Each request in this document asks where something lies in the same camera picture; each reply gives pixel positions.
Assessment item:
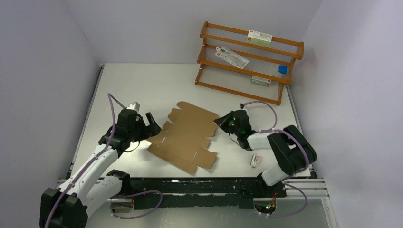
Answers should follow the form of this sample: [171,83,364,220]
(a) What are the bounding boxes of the white green box top shelf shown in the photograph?
[246,30,272,48]

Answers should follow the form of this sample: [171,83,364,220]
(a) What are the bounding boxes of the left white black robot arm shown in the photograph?
[39,108,161,228]

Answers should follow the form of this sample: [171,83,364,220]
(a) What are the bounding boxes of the blue cap bottle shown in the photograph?
[278,65,288,75]

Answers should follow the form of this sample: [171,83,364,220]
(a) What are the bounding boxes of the small pink white stapler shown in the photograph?
[250,153,263,168]

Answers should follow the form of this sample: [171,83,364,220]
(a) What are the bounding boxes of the clear plastic packet with label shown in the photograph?
[215,46,249,69]

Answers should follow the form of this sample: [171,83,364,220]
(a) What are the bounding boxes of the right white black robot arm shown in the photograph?
[214,110,317,197]

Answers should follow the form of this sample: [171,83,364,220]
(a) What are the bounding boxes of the orange wooden shelf rack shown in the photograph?
[194,21,305,105]

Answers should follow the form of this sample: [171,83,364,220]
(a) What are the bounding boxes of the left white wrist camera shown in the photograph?
[126,102,140,112]

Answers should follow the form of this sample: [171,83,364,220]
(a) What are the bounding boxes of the brown cardboard box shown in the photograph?
[147,101,219,174]

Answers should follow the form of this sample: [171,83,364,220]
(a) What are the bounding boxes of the small white box lower shelf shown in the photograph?
[250,76,271,87]

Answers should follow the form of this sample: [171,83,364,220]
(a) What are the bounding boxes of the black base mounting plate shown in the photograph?
[110,177,287,213]

